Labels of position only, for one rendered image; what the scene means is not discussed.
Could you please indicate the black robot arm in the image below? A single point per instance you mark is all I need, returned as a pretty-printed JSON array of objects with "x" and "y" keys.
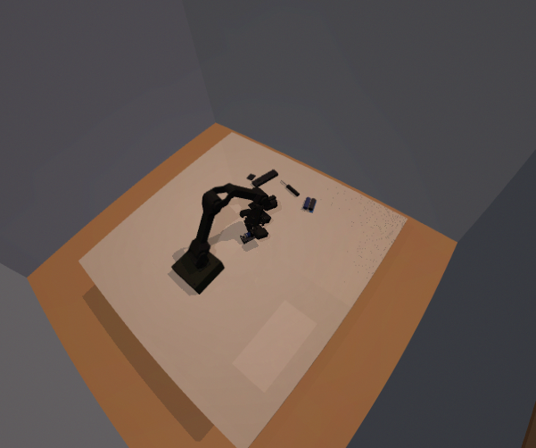
[{"x": 212, "y": 204}]

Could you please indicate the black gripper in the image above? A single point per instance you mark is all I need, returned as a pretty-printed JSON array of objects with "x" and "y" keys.
[{"x": 252, "y": 224}]

